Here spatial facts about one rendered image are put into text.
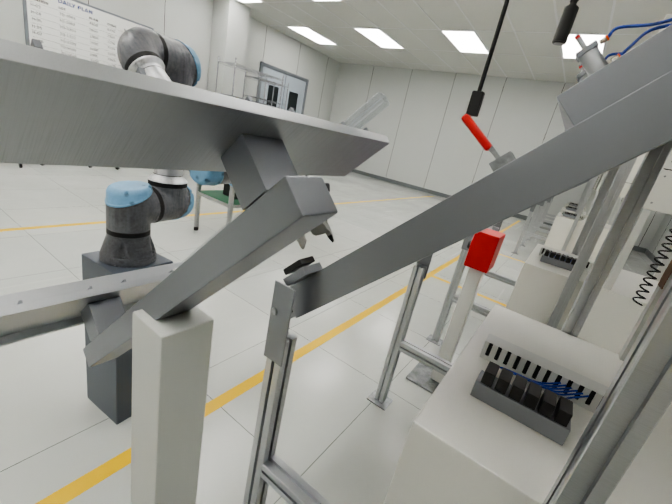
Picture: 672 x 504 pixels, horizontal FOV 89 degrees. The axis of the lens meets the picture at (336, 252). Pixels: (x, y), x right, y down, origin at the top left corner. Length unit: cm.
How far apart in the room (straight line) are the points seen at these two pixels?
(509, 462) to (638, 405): 23
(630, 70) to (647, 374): 33
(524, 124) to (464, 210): 898
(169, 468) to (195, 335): 18
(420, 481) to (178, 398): 44
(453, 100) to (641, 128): 949
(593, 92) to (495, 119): 907
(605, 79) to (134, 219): 107
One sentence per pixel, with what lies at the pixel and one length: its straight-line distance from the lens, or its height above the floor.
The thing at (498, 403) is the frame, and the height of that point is 63.
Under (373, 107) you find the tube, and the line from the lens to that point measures 34.
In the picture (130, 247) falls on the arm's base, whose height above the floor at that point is 61.
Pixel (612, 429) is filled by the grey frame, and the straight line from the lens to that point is 53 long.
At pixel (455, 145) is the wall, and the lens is 974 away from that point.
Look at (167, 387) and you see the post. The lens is 42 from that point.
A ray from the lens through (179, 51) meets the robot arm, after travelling 120.
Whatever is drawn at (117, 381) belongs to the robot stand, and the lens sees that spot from 134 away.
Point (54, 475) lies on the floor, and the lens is 138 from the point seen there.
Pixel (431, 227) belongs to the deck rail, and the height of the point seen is 94.
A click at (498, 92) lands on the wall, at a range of 971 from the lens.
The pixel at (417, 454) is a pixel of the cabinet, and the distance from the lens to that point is 69.
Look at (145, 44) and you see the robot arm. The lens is 111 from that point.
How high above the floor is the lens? 104
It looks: 19 degrees down
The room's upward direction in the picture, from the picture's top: 12 degrees clockwise
